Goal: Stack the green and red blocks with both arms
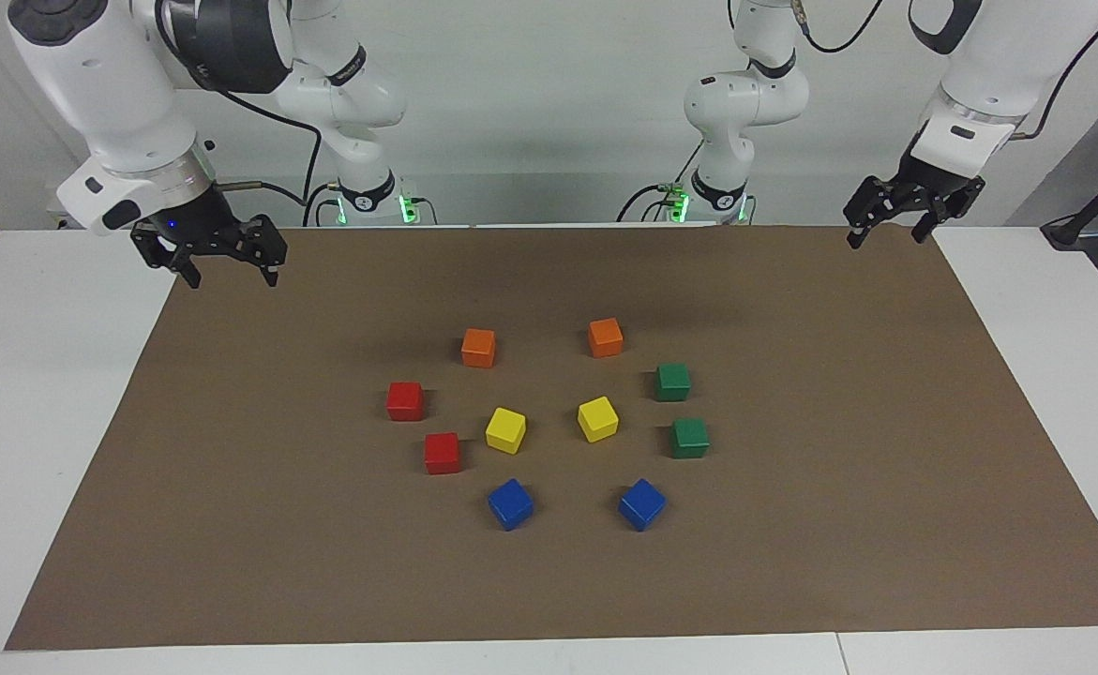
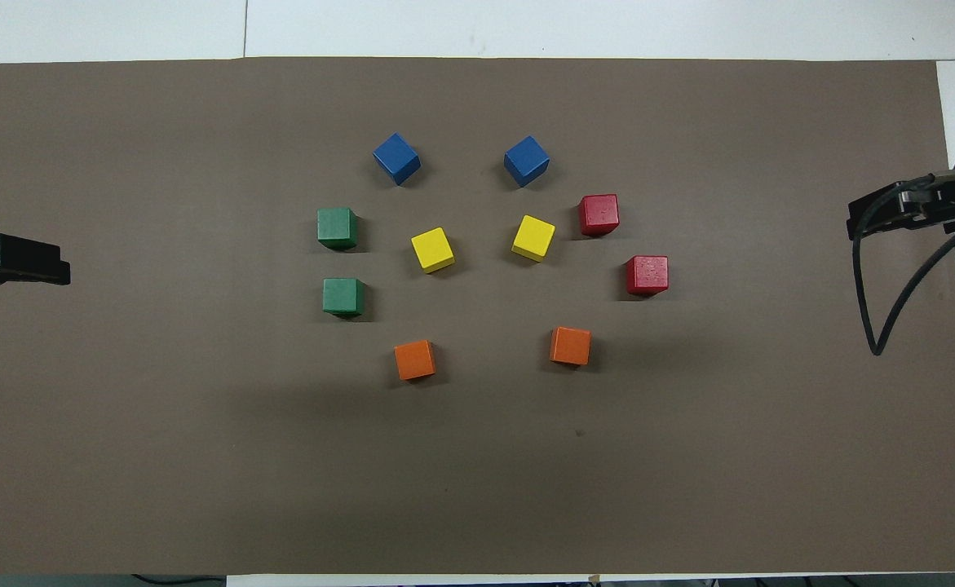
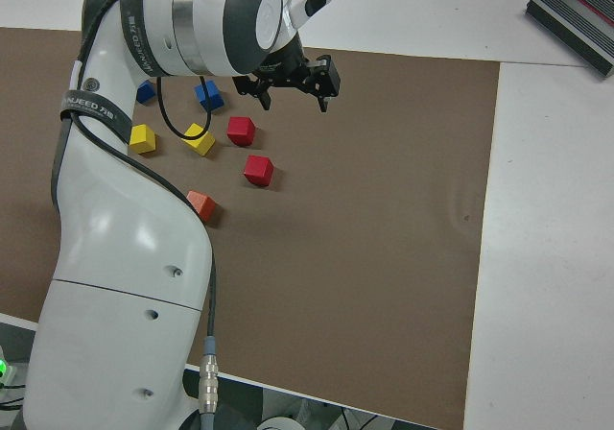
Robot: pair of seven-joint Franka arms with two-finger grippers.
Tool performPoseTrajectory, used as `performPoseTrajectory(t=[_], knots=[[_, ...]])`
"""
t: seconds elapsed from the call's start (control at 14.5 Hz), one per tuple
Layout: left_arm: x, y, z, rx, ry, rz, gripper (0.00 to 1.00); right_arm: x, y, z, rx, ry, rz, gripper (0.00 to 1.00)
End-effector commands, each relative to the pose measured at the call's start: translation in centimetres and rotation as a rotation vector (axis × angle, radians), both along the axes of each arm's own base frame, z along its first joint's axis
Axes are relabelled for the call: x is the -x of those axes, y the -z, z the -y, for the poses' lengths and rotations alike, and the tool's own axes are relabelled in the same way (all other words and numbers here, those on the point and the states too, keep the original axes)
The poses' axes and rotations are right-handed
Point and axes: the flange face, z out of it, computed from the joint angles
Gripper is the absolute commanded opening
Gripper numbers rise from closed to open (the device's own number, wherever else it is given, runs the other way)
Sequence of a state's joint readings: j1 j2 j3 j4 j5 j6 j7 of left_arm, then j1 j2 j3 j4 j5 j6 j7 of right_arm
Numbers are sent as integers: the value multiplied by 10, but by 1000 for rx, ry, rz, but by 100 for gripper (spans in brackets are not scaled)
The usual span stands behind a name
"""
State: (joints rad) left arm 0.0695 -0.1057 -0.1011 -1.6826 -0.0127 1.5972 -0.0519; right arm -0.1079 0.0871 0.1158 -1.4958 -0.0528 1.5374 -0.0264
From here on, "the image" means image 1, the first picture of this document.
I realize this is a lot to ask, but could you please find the black base cable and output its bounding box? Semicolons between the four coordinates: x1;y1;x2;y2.
616;141;704;223
303;183;343;228

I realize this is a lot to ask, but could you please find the yellow wooden cube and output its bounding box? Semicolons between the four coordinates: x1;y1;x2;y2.
577;396;621;443
485;407;528;456

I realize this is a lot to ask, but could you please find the black stand pole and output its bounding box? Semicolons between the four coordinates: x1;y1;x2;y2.
1041;148;1098;250

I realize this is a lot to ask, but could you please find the green wooden cube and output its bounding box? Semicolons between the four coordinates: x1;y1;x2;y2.
670;417;711;460
654;362;692;403

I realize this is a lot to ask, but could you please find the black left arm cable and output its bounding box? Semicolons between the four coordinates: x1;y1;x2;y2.
792;0;1098;142

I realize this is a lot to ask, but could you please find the blue wooden cube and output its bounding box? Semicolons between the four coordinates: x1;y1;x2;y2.
617;478;668;533
487;477;535;533

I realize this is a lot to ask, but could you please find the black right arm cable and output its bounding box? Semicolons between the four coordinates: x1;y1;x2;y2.
155;0;324;207

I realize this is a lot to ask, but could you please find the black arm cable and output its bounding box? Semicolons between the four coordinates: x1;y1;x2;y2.
792;0;1098;142
155;0;324;207

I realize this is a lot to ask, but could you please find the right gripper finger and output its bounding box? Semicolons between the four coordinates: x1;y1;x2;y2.
131;225;203;289
230;214;289;287

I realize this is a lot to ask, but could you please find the red wooden cube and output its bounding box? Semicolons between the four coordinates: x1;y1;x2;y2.
424;431;462;476
385;381;426;423

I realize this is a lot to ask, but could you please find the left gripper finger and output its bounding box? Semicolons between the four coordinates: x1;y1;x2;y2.
912;183;981;245
844;176;906;250

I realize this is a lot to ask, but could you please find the orange wooden cube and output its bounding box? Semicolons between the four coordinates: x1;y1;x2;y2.
460;327;497;369
587;317;624;359

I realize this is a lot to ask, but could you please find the brown paper mat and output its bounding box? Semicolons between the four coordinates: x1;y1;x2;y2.
3;223;1098;652

